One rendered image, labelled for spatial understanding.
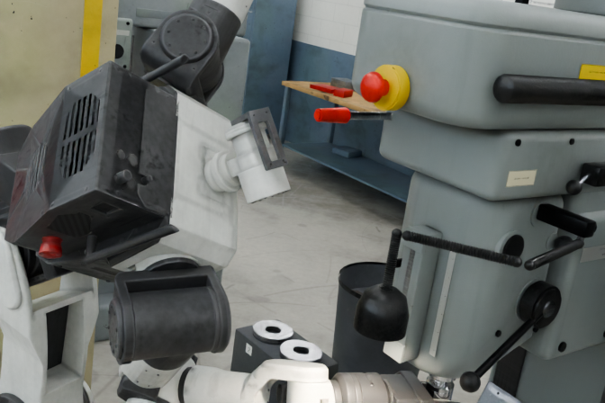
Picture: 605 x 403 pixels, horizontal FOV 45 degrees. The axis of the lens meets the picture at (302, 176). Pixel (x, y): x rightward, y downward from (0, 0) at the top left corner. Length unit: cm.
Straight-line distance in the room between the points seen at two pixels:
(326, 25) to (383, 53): 732
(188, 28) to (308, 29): 745
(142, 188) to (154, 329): 19
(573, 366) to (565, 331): 31
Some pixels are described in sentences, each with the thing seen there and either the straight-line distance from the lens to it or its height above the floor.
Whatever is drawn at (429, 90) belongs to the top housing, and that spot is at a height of 177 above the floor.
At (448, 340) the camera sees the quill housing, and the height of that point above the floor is 139.
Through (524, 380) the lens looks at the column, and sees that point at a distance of 166.
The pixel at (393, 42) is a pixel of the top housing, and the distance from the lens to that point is 98.
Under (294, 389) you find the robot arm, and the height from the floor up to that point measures 127.
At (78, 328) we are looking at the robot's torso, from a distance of 144.
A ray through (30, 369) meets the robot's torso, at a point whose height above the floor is 115.
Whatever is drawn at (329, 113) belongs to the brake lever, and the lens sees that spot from 103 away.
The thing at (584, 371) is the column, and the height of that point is 123.
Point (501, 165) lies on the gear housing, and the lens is 99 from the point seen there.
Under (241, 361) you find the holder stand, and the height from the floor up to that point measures 106.
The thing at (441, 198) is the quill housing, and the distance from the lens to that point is 110.
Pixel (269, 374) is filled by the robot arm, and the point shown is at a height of 127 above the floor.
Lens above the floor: 188
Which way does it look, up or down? 15 degrees down
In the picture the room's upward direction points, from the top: 8 degrees clockwise
